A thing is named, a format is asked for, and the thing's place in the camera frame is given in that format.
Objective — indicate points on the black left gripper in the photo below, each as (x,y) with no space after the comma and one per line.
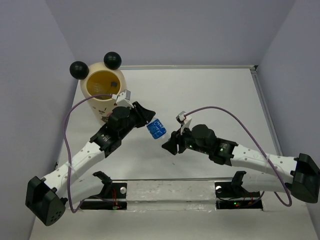
(145,115)

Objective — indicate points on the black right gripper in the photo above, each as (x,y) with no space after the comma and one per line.
(171,145)

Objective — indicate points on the white-cap blue-label water bottle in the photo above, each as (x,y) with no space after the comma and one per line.
(156,128)

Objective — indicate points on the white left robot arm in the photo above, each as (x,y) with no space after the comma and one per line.
(47,197)

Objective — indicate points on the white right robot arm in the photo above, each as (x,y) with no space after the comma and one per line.
(299,176)

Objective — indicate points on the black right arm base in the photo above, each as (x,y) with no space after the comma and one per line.
(230,195)

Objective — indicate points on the cream cat-print bin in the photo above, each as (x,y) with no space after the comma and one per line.
(101,80)

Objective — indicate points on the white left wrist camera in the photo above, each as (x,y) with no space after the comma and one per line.
(123,99)

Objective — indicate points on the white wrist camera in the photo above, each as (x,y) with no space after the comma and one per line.
(184,120)
(123,99)

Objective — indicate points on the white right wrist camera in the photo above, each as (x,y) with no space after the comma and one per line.
(184,120)

